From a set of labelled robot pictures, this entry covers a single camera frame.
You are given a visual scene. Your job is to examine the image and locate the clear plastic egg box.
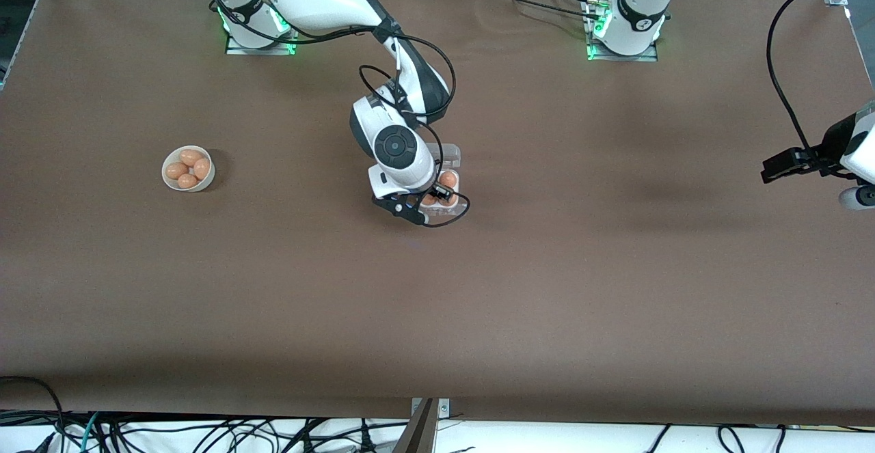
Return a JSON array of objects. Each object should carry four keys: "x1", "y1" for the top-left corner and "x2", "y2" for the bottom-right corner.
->
[{"x1": 420, "y1": 144, "x2": 470, "y2": 218}]

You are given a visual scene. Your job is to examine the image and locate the white round bowl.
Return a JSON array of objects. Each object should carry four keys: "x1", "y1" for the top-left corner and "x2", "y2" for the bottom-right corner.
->
[{"x1": 161, "y1": 146, "x2": 216, "y2": 193}]

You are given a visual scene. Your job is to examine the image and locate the black right arm wrist cable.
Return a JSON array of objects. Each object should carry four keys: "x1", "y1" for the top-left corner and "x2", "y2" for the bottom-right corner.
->
[{"x1": 358, "y1": 28, "x2": 472, "y2": 229}]

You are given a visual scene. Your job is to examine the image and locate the black arm wrist cable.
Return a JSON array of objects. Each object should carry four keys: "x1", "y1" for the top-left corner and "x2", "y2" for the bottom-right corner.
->
[
  {"x1": 358, "y1": 28, "x2": 472, "y2": 229},
  {"x1": 765, "y1": 0, "x2": 875, "y2": 160}
]

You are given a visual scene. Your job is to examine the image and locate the black left arm wrist cable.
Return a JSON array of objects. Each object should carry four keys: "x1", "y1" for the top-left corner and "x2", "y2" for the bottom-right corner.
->
[{"x1": 765, "y1": 0, "x2": 875, "y2": 160}]

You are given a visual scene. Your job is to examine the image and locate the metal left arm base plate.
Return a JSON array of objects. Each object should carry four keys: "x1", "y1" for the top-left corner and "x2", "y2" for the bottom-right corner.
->
[{"x1": 587, "y1": 0, "x2": 660, "y2": 63}]

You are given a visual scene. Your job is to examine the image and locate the metal table edge bracket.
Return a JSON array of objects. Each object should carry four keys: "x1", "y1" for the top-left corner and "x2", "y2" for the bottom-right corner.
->
[{"x1": 393, "y1": 397, "x2": 452, "y2": 453}]

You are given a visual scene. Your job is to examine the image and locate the long black base cable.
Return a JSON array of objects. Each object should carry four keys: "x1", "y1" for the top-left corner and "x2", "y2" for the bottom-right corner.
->
[{"x1": 479, "y1": 0, "x2": 595, "y2": 18}]

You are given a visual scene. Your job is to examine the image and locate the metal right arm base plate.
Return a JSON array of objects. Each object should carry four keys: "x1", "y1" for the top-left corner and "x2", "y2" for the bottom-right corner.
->
[{"x1": 226, "y1": 2, "x2": 299, "y2": 56}]

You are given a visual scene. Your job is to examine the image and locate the teal floor cable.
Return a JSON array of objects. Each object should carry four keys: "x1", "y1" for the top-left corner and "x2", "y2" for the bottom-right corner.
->
[{"x1": 79, "y1": 412, "x2": 102, "y2": 453}]

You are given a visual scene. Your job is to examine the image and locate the black looped floor cable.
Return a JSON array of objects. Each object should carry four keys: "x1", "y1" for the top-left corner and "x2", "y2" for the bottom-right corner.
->
[{"x1": 0, "y1": 374, "x2": 66, "y2": 453}]

